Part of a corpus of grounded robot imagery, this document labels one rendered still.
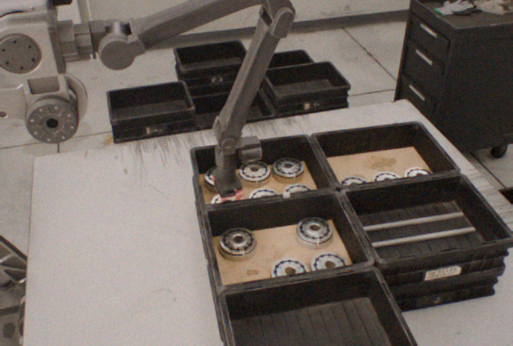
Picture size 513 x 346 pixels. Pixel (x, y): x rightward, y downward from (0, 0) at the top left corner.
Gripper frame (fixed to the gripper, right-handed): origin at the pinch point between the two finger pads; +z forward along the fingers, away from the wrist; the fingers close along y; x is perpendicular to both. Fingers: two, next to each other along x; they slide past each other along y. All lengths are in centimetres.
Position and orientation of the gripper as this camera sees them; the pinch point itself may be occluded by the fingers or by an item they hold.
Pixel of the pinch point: (228, 202)
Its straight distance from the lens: 166.2
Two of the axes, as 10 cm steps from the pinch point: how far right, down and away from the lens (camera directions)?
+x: -9.5, 2.0, -2.6
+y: -3.3, -5.6, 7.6
